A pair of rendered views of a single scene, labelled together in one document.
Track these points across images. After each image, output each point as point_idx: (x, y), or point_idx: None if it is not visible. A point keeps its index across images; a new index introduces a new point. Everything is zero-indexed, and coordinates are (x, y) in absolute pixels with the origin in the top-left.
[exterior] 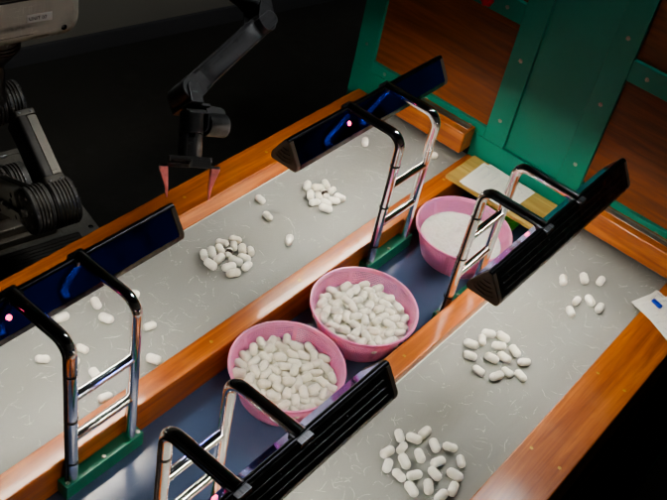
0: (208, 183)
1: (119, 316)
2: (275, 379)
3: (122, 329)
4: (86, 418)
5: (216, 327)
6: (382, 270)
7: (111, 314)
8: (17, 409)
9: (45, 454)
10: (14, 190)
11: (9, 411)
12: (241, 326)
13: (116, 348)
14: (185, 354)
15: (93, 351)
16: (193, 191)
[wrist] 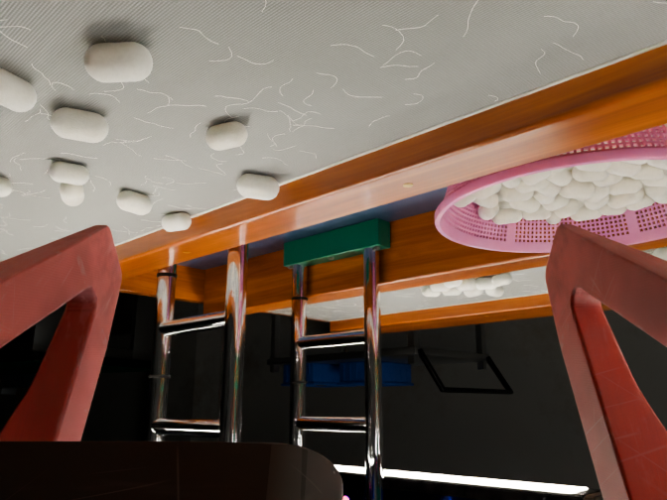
0: (660, 340)
1: (116, 100)
2: (545, 195)
3: (146, 127)
4: (161, 252)
5: (433, 164)
6: None
7: (85, 96)
8: (24, 220)
9: (123, 269)
10: None
11: (13, 222)
12: (512, 161)
13: (154, 158)
14: (334, 201)
15: (99, 163)
16: None
